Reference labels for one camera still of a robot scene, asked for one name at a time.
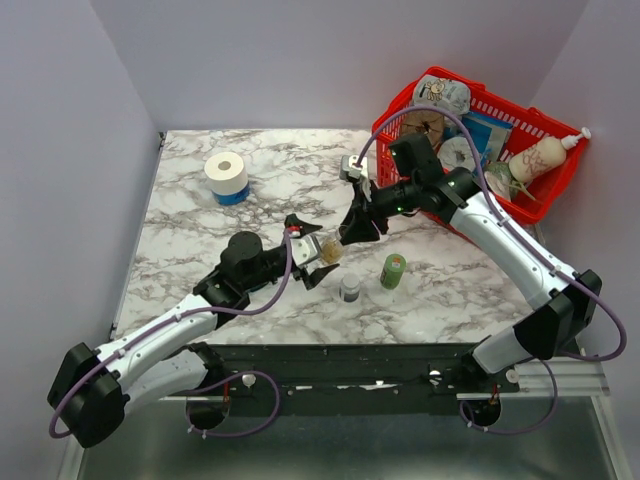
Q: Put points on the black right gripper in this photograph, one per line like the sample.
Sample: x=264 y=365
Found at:
x=358 y=226

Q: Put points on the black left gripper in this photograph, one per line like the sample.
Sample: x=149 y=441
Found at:
x=317 y=276

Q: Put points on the clear jar of yellow pills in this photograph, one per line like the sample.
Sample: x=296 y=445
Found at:
x=332 y=248

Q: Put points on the teal weekly pill organizer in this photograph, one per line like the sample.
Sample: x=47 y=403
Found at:
x=258 y=287

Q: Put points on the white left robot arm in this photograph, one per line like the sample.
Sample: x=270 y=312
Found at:
x=94 y=388

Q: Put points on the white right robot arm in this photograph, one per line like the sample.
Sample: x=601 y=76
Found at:
x=562 y=300

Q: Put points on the green bottle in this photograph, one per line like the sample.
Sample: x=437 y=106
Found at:
x=392 y=271

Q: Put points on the white bottle dark label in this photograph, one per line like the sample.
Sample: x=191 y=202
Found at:
x=349 y=288

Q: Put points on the white tape roll blue base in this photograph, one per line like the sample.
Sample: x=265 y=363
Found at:
x=227 y=178

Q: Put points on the grey paper roll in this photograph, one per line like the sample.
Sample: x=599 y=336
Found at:
x=456 y=152

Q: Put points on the green white plant item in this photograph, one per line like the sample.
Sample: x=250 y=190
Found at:
x=502 y=183

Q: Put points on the blue packet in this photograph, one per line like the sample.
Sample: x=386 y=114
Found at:
x=489 y=135

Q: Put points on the grey cartoon printed pouch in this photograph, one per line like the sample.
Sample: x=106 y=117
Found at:
x=448 y=94

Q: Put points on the red plastic basket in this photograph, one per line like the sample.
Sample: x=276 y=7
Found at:
x=529 y=126

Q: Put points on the cream pump lotion bottle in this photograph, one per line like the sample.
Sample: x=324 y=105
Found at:
x=545 y=155

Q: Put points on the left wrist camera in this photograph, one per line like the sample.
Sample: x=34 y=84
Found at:
x=305 y=250

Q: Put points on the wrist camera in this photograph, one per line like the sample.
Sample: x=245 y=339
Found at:
x=351 y=170
x=305 y=250

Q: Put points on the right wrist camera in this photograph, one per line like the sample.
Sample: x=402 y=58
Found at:
x=351 y=170

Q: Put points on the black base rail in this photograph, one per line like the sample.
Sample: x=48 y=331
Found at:
x=340 y=380

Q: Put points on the aluminium extrusion frame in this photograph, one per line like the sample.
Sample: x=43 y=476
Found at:
x=573 y=378

